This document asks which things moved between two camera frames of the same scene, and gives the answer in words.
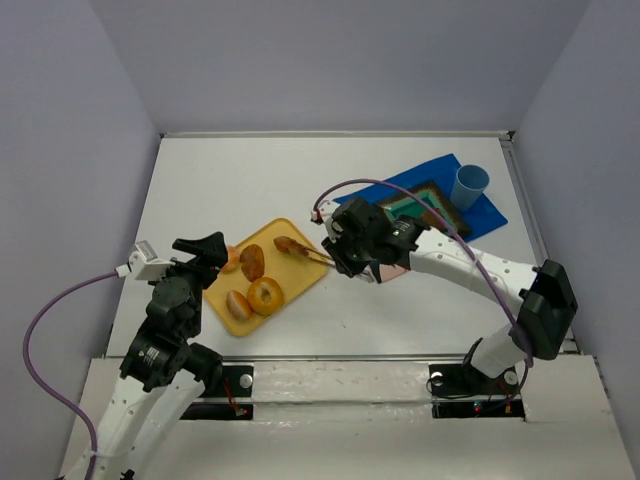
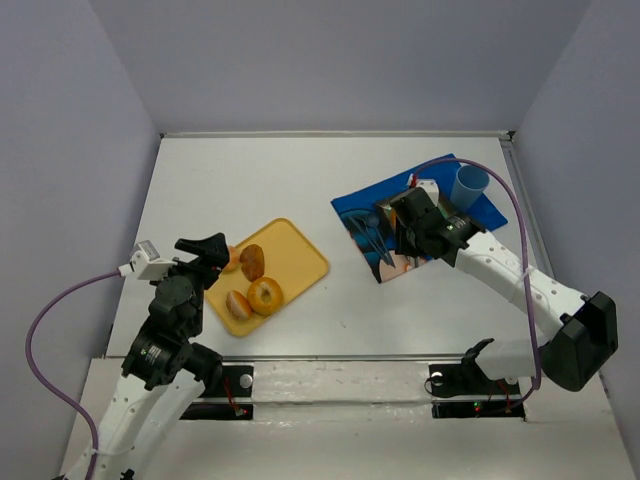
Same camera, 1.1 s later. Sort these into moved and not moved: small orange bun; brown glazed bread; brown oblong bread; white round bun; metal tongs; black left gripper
Moved: metal tongs; brown glazed bread
Not moved: white round bun; black left gripper; brown oblong bread; small orange bun
